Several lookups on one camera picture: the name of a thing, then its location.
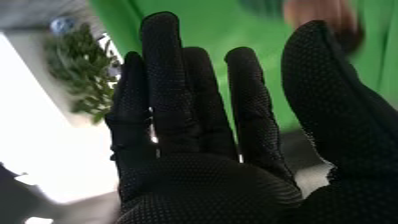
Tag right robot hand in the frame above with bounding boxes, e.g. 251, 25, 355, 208
103, 11, 398, 224

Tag person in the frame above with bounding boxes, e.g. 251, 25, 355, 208
281, 0, 368, 55

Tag green plant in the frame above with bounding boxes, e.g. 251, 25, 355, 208
43, 22, 124, 125

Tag blue white vase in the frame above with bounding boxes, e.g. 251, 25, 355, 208
48, 16, 80, 36

